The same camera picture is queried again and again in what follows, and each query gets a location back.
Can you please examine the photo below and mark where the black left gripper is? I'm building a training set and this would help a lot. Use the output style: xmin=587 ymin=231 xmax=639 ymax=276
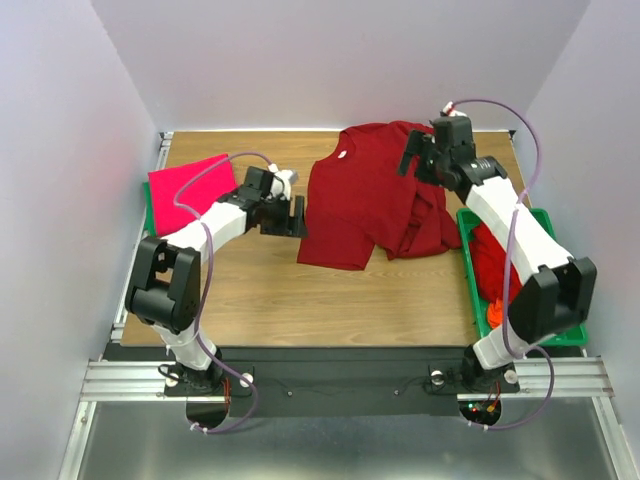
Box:
xmin=261 ymin=195 xmax=309 ymax=240

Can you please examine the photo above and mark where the dark red t-shirt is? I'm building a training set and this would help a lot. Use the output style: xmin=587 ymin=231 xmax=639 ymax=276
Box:
xmin=297 ymin=121 xmax=461 ymax=270

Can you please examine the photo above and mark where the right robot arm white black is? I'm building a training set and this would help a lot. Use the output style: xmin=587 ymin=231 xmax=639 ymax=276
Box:
xmin=398 ymin=116 xmax=597 ymax=390

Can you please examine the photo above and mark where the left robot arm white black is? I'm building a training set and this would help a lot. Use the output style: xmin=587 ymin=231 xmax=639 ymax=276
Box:
xmin=125 ymin=165 xmax=307 ymax=395

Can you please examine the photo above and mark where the green plastic bin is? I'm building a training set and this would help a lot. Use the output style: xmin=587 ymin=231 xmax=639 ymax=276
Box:
xmin=456 ymin=208 xmax=589 ymax=347

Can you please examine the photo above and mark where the red t-shirt in bin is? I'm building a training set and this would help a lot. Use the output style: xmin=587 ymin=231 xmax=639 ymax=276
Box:
xmin=469 ymin=223 xmax=506 ymax=302

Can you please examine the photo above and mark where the folded pink t-shirt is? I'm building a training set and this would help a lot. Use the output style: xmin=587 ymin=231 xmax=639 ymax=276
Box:
xmin=146 ymin=154 xmax=238 ymax=236

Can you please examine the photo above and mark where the folded green t-shirt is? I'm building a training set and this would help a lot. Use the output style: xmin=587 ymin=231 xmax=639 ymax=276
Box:
xmin=142 ymin=182 xmax=156 ymax=236

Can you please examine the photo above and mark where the orange t-shirt in bin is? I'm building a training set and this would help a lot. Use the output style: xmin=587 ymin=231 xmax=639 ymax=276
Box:
xmin=486 ymin=299 xmax=504 ymax=329

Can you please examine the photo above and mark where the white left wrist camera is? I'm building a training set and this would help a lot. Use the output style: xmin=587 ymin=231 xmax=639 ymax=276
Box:
xmin=268 ymin=163 xmax=299 ymax=199

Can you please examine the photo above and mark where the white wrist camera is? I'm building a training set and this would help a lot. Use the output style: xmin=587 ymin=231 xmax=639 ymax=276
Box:
xmin=268 ymin=163 xmax=299 ymax=199
xmin=440 ymin=101 xmax=467 ymax=117

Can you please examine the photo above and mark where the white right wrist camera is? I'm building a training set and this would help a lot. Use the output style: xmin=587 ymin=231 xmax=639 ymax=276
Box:
xmin=440 ymin=101 xmax=467 ymax=117

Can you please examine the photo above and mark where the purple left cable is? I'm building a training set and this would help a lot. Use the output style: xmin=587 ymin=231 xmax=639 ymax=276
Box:
xmin=173 ymin=151 xmax=281 ymax=435

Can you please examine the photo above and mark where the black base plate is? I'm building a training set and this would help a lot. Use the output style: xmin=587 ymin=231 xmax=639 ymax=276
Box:
xmin=164 ymin=345 xmax=521 ymax=418

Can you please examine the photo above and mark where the aluminium frame rail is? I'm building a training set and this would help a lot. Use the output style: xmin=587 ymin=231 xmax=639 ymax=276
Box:
xmin=80 ymin=357 xmax=614 ymax=403

